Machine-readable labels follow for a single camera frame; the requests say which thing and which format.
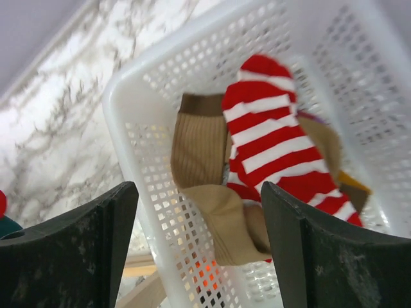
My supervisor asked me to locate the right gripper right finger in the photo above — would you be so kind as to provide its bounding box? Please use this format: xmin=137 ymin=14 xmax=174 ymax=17
xmin=261 ymin=182 xmax=410 ymax=307

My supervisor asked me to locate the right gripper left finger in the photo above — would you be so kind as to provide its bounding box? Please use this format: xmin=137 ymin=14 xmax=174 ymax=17
xmin=1 ymin=182 xmax=139 ymax=307

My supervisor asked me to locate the wooden hanger rack frame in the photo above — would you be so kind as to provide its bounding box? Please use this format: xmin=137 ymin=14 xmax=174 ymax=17
xmin=116 ymin=254 xmax=166 ymax=308

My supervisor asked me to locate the red white striped sock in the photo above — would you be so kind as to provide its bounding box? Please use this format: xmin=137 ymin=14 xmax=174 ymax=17
xmin=222 ymin=55 xmax=362 ymax=226

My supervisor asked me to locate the black orange highlighter marker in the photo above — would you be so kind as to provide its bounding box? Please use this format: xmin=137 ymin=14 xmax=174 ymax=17
xmin=189 ymin=258 xmax=223 ymax=307

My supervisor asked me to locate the plain tan sock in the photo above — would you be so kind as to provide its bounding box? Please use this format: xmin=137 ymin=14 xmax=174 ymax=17
xmin=171 ymin=93 xmax=272 ymax=266

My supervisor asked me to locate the white plastic basket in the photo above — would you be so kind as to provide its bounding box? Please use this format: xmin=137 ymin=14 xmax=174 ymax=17
xmin=103 ymin=1 xmax=410 ymax=307

